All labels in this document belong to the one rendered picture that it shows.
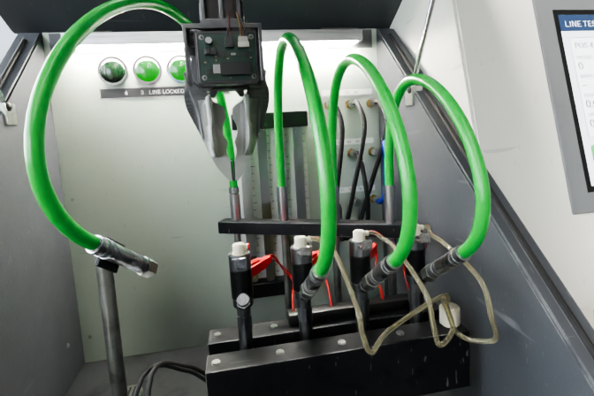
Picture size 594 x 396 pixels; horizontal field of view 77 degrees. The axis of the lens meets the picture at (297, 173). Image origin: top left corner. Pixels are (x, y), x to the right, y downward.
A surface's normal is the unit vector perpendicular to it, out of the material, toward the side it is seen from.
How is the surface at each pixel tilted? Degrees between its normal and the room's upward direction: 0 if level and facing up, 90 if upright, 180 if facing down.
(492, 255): 90
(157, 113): 90
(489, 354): 90
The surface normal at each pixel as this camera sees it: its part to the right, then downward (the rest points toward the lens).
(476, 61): 0.16, -0.14
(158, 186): 0.18, 0.10
